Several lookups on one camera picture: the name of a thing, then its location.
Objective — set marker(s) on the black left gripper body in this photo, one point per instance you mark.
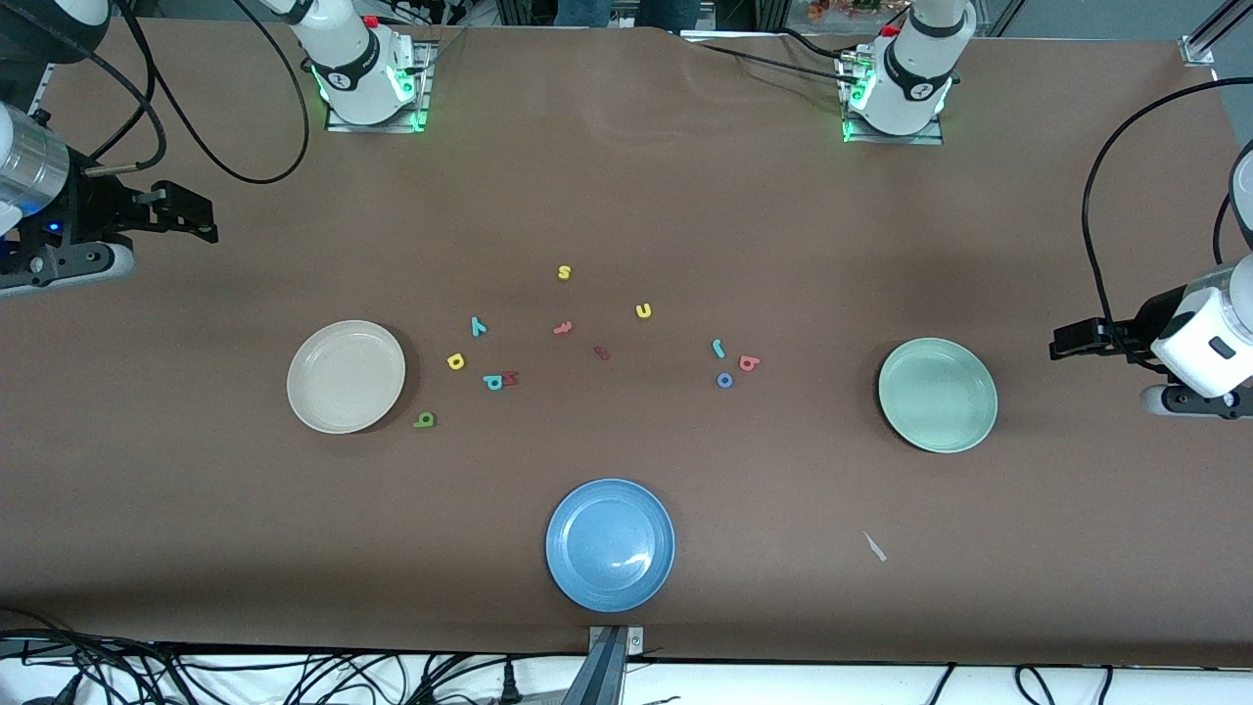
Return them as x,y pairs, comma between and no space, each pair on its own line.
1141,330

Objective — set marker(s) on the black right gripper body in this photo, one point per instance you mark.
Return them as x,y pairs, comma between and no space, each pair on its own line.
95,209

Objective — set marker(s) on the green letter b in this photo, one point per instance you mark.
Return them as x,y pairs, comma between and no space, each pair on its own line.
418,421

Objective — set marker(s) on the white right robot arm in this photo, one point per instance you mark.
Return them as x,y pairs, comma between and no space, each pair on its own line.
352,69

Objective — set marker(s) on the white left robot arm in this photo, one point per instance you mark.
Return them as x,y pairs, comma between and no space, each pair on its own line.
915,78

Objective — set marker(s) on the pale green round plate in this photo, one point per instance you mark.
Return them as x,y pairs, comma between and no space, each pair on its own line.
938,395

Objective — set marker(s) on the beige round plate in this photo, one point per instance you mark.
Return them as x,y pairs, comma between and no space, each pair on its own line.
345,377

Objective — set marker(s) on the small white paper scrap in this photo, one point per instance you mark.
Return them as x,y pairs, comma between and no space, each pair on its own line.
875,547

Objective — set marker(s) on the orange leafy decoration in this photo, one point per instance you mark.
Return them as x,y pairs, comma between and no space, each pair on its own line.
842,10

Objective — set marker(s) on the brown table cover sheet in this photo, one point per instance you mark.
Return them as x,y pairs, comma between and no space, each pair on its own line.
626,196

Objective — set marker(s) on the person legs in jeans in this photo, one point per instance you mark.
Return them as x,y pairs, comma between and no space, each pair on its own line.
587,12

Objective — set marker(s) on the blue round plate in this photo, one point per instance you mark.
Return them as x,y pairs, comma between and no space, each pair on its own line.
609,544

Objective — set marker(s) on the black power plug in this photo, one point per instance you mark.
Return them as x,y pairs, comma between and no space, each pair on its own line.
509,685

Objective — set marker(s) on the aluminium frame rail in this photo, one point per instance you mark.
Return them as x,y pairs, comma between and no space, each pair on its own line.
44,88
1214,29

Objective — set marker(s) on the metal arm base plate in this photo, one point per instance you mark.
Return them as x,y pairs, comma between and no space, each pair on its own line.
920,140
425,98

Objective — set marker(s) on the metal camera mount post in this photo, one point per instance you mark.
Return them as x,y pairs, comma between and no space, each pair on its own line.
607,666

